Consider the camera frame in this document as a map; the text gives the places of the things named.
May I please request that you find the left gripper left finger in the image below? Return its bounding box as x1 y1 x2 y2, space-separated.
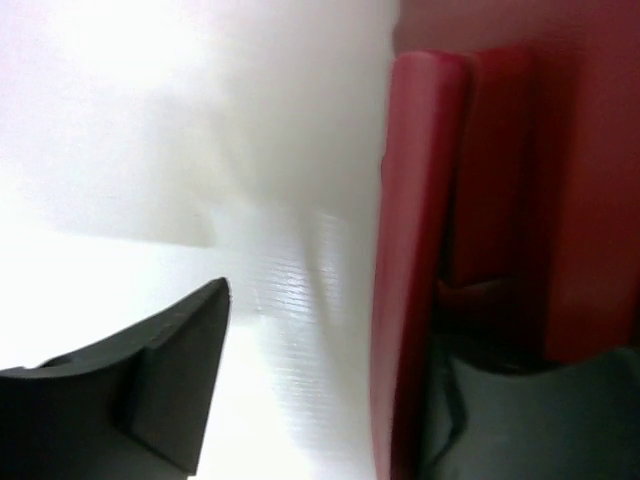
1 278 230 479

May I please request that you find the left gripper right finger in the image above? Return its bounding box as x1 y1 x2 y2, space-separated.
420 344 639 479

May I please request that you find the red suitcase blue lining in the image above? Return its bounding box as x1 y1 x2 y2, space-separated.
369 1 639 479

